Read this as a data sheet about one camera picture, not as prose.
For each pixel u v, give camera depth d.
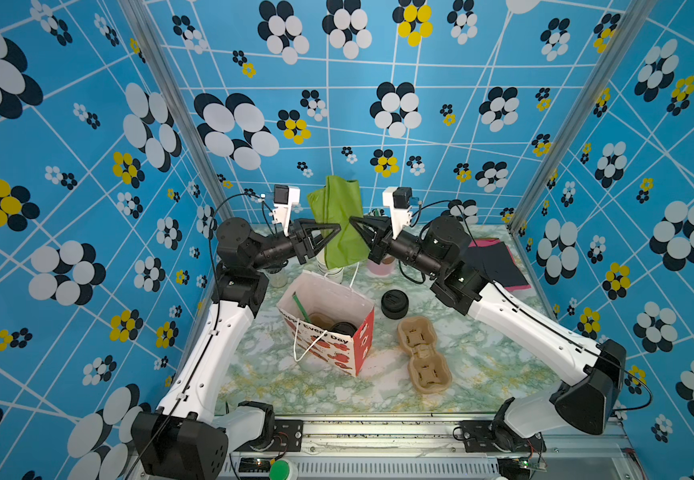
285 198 0.53
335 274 0.94
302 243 0.54
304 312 0.80
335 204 0.57
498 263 1.02
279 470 0.62
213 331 0.46
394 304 0.93
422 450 0.72
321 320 0.89
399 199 0.51
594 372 0.40
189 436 0.37
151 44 0.72
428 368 0.82
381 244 0.53
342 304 0.76
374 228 0.56
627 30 0.70
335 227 0.58
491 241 1.11
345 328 0.80
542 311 1.01
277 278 1.02
